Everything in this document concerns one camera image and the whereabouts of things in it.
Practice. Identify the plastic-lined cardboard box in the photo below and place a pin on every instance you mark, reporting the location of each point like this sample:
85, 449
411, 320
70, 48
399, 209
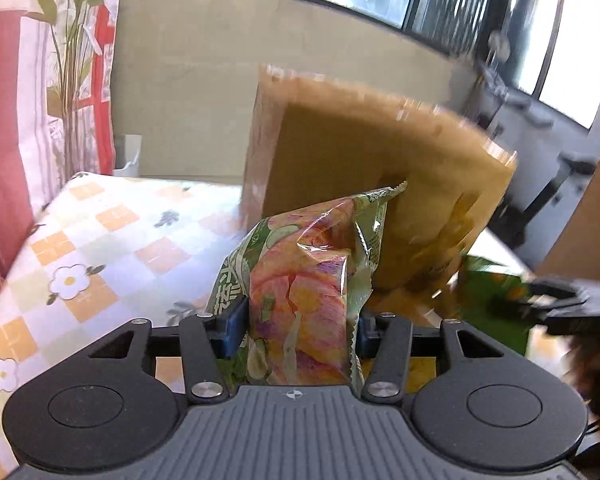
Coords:
370, 170

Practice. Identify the white hanging object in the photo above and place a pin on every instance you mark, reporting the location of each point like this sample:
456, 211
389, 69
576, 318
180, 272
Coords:
499, 44

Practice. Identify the brown wooden board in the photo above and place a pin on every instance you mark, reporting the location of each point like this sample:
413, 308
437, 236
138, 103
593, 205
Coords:
585, 210

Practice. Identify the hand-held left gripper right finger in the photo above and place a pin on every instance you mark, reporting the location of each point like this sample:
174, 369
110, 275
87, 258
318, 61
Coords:
366, 335

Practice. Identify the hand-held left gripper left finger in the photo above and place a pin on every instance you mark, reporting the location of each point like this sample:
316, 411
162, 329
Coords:
232, 327

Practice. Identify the checked floral tablecloth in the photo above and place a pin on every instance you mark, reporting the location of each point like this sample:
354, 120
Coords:
95, 240

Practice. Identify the printed wall cloth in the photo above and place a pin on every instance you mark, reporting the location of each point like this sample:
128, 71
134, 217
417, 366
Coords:
10, 110

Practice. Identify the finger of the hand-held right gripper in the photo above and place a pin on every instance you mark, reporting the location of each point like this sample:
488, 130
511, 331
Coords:
555, 290

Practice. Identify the green salad-print snack packet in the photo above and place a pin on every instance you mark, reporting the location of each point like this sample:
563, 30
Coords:
300, 280

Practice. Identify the plain green snack packet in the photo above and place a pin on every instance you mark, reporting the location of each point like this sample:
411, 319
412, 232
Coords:
495, 305

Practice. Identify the small white container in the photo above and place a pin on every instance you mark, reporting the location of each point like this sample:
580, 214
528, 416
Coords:
127, 155

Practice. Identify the black exercise bike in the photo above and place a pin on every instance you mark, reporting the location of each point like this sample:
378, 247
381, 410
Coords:
540, 170

